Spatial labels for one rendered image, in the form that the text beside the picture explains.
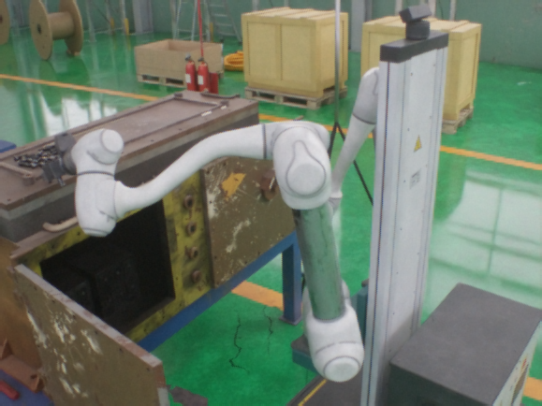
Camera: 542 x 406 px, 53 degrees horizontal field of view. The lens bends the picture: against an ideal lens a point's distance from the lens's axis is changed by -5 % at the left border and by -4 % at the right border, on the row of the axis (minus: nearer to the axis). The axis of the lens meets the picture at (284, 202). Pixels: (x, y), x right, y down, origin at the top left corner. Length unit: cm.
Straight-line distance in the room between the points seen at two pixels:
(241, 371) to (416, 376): 142
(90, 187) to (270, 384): 172
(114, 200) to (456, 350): 115
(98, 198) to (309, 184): 56
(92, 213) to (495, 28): 971
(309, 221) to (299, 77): 598
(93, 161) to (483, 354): 132
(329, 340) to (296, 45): 595
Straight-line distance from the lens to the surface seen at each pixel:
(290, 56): 741
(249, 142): 156
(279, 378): 300
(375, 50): 675
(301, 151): 137
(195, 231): 229
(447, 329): 200
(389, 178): 166
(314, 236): 149
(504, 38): 1076
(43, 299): 165
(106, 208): 155
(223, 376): 304
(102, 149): 156
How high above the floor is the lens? 205
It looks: 25 degrees down
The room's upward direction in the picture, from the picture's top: 1 degrees counter-clockwise
